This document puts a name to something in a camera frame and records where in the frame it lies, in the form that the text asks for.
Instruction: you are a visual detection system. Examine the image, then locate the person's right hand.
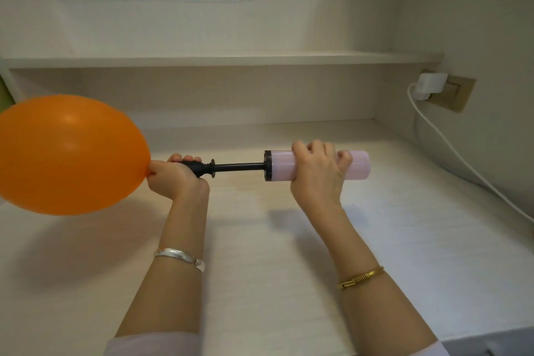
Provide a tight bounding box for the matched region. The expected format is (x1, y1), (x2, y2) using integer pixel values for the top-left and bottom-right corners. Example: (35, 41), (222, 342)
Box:
(290, 139), (354, 215)

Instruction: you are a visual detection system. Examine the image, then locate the person's left hand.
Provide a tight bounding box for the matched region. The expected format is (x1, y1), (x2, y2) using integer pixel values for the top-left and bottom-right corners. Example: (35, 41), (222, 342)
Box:
(146, 153), (210, 201)

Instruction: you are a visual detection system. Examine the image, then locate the pink black balloon pump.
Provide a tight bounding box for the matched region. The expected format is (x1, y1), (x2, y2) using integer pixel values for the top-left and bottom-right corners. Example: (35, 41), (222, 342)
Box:
(175, 149), (372, 182)

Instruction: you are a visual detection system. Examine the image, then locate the orange balloon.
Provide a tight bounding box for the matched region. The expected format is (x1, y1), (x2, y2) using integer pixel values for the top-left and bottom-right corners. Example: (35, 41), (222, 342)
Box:
(0, 94), (152, 217)

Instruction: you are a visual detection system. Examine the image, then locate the person's left forearm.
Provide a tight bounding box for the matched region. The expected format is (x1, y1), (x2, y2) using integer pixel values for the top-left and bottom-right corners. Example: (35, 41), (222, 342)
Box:
(116, 191), (210, 338)

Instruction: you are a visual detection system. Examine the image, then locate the person's right forearm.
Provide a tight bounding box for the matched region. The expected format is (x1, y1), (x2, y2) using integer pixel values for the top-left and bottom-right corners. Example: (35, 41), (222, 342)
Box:
(304, 203), (438, 354)

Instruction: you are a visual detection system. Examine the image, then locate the cream wooden shelf board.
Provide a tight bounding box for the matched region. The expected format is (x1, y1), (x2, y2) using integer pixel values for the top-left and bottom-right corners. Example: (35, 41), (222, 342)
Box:
(2, 51), (444, 70)

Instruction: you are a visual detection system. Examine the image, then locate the white power adapter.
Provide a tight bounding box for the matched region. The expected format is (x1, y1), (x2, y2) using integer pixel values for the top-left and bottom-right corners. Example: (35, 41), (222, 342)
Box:
(413, 72), (449, 101)

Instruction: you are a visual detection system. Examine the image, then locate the pale pink left sleeve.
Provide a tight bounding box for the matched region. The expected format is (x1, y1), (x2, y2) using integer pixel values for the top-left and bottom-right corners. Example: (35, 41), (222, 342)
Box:
(103, 331), (203, 356)

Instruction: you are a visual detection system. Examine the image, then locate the pale pink sleeve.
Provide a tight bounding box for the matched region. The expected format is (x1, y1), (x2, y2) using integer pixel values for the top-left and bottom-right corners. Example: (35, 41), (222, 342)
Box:
(407, 341), (451, 356)
(103, 331), (203, 356)

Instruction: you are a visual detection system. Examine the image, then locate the green and white curtain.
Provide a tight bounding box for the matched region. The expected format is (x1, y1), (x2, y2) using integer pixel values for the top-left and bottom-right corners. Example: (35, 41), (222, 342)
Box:
(0, 76), (16, 115)

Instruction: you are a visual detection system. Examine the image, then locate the pale pink right sleeve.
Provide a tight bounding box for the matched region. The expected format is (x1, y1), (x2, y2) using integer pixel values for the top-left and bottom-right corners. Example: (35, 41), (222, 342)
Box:
(407, 341), (451, 356)

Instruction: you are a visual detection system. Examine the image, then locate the silver bangle bracelet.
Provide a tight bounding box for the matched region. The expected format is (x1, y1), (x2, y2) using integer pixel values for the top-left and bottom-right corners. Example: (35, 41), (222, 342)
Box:
(153, 248), (206, 274)

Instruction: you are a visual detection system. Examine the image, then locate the gold bangle bracelet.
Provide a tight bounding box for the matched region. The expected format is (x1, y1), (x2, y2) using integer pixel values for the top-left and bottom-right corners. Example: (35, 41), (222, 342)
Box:
(337, 266), (385, 290)

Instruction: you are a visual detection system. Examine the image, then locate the white power cable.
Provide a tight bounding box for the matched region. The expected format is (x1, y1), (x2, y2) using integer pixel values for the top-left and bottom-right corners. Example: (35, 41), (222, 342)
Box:
(407, 83), (534, 225)

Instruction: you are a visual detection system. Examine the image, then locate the beige wall socket plate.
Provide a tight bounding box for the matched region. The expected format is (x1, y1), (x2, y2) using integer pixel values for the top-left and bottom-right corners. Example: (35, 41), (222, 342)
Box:
(420, 69), (477, 114)

